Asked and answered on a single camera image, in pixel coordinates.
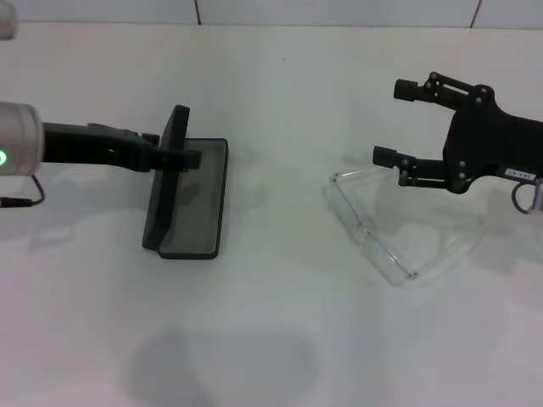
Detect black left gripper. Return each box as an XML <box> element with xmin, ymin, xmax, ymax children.
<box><xmin>40</xmin><ymin>121</ymin><xmax>203</xmax><ymax>173</ymax></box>

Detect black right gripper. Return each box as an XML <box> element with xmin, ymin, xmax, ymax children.
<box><xmin>372</xmin><ymin>71</ymin><xmax>543</xmax><ymax>195</ymax></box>

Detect black glasses case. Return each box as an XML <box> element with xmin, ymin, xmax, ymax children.
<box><xmin>142</xmin><ymin>104</ymin><xmax>231</xmax><ymax>260</ymax></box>

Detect clear white glasses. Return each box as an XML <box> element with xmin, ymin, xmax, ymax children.
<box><xmin>328</xmin><ymin>164</ymin><xmax>485</xmax><ymax>288</ymax></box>

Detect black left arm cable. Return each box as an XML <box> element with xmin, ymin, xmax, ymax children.
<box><xmin>0</xmin><ymin>173</ymin><xmax>46</xmax><ymax>209</ymax></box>

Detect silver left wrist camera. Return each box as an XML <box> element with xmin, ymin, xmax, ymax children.
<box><xmin>0</xmin><ymin>0</ymin><xmax>20</xmax><ymax>42</ymax></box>

